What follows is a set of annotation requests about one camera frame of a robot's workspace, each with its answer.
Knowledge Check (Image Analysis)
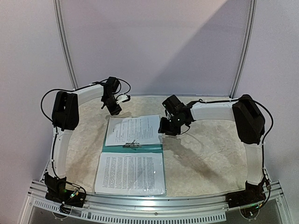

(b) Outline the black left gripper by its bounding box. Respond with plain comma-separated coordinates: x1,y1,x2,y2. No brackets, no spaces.
103,94,122,115

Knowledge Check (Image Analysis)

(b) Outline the white paper stack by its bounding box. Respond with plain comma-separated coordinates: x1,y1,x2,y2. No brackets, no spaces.
105,115,162,147

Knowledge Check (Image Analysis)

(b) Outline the metal folder clip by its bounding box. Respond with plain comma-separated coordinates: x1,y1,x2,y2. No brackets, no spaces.
122,140,142,148

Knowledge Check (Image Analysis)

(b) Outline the green file folder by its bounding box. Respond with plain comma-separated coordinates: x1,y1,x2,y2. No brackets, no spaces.
94,115,168,196

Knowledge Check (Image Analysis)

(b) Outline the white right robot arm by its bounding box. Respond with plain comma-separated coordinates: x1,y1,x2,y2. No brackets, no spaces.
158,94,271,203

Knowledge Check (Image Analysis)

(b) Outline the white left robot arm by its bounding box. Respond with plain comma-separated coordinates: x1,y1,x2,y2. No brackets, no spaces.
40,77,131,183

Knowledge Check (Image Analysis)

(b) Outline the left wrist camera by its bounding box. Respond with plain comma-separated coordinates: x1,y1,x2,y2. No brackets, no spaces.
116,93,131,105

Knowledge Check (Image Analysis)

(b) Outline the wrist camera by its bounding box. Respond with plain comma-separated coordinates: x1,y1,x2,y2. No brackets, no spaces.
162,95,185,115
116,93,131,105

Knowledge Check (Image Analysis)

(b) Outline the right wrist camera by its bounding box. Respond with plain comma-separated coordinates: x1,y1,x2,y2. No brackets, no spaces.
162,95,185,115

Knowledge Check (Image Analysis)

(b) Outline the aluminium front rail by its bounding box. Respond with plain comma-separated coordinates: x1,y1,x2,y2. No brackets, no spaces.
19,181,292,224

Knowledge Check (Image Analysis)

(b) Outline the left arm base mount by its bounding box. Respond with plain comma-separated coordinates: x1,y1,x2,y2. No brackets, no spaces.
44,172,87,211

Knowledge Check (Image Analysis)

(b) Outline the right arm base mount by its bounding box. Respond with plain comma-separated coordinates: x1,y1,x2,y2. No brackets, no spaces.
225,180,271,209

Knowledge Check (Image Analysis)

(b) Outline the left aluminium corner post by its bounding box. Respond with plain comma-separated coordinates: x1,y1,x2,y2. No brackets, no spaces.
53,0,79,89

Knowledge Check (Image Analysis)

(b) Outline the aluminium corner post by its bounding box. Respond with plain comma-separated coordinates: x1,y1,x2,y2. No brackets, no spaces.
229,0,256,98
53,0,79,89

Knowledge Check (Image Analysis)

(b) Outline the right aluminium corner post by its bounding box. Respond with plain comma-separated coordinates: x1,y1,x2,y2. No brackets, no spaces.
229,0,256,98

